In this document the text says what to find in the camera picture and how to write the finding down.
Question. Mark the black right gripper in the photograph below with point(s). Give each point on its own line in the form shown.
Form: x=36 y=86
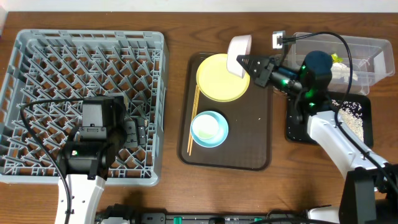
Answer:
x=263 y=73

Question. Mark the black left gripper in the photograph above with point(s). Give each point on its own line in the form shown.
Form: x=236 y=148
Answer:
x=138 y=133

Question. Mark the white bowl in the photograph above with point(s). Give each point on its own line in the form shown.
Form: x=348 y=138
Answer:
x=239 y=45

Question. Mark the white paper cup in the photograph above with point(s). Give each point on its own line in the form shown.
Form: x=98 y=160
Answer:
x=205 y=126

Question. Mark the white paper napkin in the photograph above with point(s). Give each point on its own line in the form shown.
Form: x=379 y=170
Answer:
x=340 y=72

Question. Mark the rice food scraps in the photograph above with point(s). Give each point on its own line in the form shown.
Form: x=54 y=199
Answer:
x=352 y=115

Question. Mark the green snack wrapper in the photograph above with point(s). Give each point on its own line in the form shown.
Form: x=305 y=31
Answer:
x=336 y=58

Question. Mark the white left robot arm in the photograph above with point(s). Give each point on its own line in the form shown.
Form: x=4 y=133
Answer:
x=90 y=150

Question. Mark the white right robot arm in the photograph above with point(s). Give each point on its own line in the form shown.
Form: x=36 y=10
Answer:
x=370 y=191

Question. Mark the grey plastic dishwasher rack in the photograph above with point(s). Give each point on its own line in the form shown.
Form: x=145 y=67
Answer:
x=49 y=73

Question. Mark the black waste tray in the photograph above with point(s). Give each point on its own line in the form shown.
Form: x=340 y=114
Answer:
x=298 y=133

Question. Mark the clear plastic waste bin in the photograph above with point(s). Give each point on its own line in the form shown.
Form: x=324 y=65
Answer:
x=373 y=59

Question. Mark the yellow round plate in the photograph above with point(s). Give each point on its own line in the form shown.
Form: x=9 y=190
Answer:
x=217 y=83

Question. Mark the wooden chopstick left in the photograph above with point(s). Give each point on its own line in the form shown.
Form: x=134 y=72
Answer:
x=194 y=113

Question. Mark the dark brown serving tray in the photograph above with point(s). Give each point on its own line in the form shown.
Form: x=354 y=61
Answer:
x=248 y=143

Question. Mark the light blue saucer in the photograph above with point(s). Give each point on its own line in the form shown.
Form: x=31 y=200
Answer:
x=220 y=136

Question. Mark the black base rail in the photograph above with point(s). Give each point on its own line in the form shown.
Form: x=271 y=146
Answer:
x=119 y=213

